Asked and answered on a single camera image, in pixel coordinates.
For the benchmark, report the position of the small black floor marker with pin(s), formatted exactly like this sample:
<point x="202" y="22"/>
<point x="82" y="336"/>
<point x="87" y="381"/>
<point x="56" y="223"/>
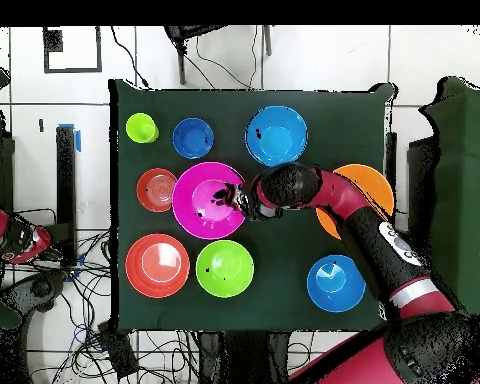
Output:
<point x="41" y="125"/>

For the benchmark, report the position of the black camera tripod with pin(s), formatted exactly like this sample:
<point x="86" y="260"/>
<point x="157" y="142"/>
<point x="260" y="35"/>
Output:
<point x="182" y="68"/>

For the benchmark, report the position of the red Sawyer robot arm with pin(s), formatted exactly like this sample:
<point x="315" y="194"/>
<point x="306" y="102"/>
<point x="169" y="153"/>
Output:
<point x="344" y="192"/>

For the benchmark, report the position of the black round floor stand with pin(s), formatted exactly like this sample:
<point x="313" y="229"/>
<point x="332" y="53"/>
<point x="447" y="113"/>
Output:
<point x="36" y="288"/>

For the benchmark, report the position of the blue tape strip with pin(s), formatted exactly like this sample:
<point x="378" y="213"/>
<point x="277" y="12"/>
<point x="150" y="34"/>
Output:
<point x="78" y="140"/>

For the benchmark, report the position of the lime green plastic cup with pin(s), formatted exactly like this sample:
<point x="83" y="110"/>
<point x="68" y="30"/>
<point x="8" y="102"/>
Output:
<point x="138" y="126"/>

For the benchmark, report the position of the black power brick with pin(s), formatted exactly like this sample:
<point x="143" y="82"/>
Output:
<point x="118" y="352"/>

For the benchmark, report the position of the large orange plastic bowl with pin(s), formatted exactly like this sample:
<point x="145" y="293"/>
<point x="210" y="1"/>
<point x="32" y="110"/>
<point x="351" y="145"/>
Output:
<point x="370" y="180"/>

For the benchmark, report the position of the lime green plastic bowl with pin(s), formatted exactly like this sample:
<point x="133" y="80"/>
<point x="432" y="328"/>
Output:
<point x="224" y="276"/>

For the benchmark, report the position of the long black bar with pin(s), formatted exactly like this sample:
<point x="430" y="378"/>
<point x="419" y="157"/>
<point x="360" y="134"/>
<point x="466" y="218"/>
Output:
<point x="66" y="200"/>

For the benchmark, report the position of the small red-orange plastic bowl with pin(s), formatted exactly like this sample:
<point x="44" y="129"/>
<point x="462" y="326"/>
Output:
<point x="156" y="190"/>

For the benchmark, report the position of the light blue plastic bowl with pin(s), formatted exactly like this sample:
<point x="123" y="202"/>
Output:
<point x="276" y="136"/>
<point x="336" y="284"/>

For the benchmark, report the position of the black square floor frame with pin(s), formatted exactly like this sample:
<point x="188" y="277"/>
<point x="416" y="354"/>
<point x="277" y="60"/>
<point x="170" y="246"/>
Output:
<point x="52" y="40"/>

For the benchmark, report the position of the small dark blue bowl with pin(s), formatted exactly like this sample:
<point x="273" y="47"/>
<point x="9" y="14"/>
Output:
<point x="193" y="138"/>

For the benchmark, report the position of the large pink plastic bowl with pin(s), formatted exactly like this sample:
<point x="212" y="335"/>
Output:
<point x="196" y="216"/>

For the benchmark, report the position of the black pedestal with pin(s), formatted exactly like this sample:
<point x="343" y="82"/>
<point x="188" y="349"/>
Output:
<point x="244" y="360"/>

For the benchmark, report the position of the wide red-orange plastic bowl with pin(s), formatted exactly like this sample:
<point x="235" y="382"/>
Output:
<point x="157" y="265"/>

